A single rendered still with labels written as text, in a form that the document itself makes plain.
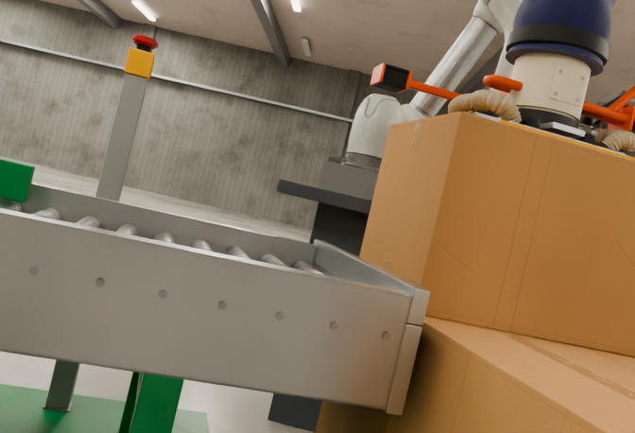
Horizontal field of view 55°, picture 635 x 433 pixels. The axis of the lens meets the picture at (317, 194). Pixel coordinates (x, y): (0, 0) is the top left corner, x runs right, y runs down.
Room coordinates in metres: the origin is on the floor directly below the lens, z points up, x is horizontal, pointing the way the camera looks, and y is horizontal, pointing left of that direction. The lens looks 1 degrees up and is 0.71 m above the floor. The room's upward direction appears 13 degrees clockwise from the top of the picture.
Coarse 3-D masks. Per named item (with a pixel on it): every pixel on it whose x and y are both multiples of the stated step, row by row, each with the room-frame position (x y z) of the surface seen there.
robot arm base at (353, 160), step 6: (330, 156) 2.07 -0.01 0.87; (348, 156) 2.04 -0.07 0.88; (354, 156) 2.01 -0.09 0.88; (360, 156) 2.00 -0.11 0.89; (366, 156) 2.00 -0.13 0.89; (336, 162) 2.05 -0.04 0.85; (342, 162) 2.05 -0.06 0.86; (348, 162) 2.02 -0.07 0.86; (354, 162) 2.01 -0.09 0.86; (360, 162) 2.00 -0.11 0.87; (366, 162) 1.99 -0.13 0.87; (372, 162) 1.99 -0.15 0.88; (378, 162) 2.00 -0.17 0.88; (360, 168) 1.99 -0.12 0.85; (366, 168) 1.99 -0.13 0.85; (372, 168) 1.99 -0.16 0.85; (378, 168) 2.00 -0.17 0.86
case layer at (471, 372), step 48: (432, 336) 1.07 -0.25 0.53; (480, 336) 1.10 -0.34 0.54; (432, 384) 1.03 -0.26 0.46; (480, 384) 0.90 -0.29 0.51; (528, 384) 0.80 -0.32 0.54; (576, 384) 0.87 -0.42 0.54; (624, 384) 0.96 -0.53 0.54; (336, 432) 1.40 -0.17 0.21; (384, 432) 1.17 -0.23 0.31; (432, 432) 1.00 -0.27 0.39; (480, 432) 0.87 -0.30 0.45; (528, 432) 0.77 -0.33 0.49; (576, 432) 0.69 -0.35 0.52; (624, 432) 0.67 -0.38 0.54
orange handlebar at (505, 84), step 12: (420, 84) 1.64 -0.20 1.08; (492, 84) 1.42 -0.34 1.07; (504, 84) 1.39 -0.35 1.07; (516, 84) 1.39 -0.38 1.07; (444, 96) 1.65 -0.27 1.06; (588, 108) 1.43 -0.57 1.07; (600, 108) 1.44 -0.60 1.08; (600, 120) 1.50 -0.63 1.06; (612, 120) 1.49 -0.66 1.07; (624, 120) 1.46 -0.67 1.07
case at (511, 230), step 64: (448, 128) 1.21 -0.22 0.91; (512, 128) 1.20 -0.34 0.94; (384, 192) 1.49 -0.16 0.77; (448, 192) 1.18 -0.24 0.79; (512, 192) 1.21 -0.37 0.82; (576, 192) 1.24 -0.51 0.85; (384, 256) 1.39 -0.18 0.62; (448, 256) 1.19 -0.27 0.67; (512, 256) 1.22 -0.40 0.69; (576, 256) 1.25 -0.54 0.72; (512, 320) 1.22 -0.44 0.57; (576, 320) 1.26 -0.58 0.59
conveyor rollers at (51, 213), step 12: (0, 204) 1.31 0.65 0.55; (12, 204) 1.39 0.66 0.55; (48, 216) 1.33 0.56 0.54; (60, 216) 1.46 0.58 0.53; (120, 228) 1.43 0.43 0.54; (132, 228) 1.46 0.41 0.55; (168, 240) 1.37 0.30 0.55; (204, 240) 1.55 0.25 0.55; (228, 252) 1.53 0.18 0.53; (240, 252) 1.46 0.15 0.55; (276, 264) 1.44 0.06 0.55; (300, 264) 1.57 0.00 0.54
